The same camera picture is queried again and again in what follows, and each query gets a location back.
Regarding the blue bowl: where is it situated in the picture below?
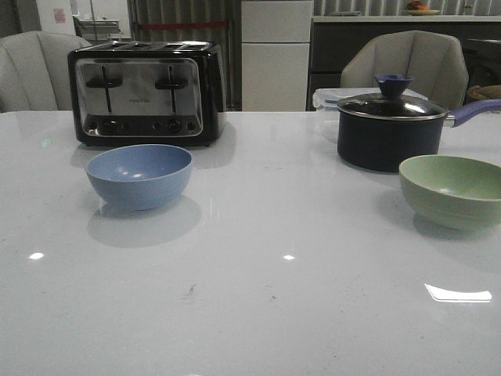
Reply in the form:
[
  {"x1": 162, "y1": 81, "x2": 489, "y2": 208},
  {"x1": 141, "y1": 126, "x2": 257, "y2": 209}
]
[{"x1": 85, "y1": 144, "x2": 193, "y2": 211}]

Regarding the green bowl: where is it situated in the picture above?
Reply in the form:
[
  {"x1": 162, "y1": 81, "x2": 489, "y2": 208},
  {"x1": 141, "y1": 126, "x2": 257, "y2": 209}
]
[{"x1": 399, "y1": 155, "x2": 500, "y2": 231}]

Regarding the clear plastic food container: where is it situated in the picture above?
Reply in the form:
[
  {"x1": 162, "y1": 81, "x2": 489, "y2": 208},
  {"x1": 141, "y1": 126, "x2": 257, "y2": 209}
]
[{"x1": 312, "y1": 86, "x2": 428, "y2": 113}]

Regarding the dark blue saucepan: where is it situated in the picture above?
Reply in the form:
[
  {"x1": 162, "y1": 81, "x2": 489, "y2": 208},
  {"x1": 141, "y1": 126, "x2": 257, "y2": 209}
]
[{"x1": 337, "y1": 99, "x2": 500, "y2": 172}]

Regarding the white cabinet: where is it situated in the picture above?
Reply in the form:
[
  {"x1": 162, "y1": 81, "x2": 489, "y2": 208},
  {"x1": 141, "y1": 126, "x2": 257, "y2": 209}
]
[{"x1": 241, "y1": 1, "x2": 314, "y2": 111}]

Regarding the black chrome four-slot toaster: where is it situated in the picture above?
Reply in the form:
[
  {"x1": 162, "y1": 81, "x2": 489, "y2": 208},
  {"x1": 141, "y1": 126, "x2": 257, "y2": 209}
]
[{"x1": 68, "y1": 41, "x2": 226, "y2": 146}]

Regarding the glass pot lid blue knob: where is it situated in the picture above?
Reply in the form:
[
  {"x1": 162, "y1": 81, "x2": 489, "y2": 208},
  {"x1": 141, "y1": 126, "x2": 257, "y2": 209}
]
[{"x1": 337, "y1": 74, "x2": 447, "y2": 121}]

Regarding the dark kitchen counter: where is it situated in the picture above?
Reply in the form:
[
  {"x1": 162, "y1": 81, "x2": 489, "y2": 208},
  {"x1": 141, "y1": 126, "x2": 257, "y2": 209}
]
[{"x1": 306, "y1": 15, "x2": 500, "y2": 110}]

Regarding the right beige chair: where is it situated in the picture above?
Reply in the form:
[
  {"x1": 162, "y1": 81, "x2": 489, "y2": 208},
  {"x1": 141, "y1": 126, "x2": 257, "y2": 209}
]
[{"x1": 341, "y1": 30, "x2": 469, "y2": 110}]

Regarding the beige chair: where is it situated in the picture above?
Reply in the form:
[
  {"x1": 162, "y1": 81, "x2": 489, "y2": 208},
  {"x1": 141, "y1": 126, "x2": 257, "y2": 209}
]
[
  {"x1": 341, "y1": 30, "x2": 469, "y2": 110},
  {"x1": 1, "y1": 31, "x2": 90, "y2": 113}
]

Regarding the left beige chair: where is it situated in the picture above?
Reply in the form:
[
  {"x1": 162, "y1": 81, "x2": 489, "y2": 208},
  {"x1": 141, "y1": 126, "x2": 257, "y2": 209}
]
[{"x1": 1, "y1": 31, "x2": 90, "y2": 113}]

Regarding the fruit plate on counter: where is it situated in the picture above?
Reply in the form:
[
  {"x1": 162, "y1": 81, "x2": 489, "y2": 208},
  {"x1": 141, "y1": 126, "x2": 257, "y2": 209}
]
[{"x1": 404, "y1": 0, "x2": 440, "y2": 16}]

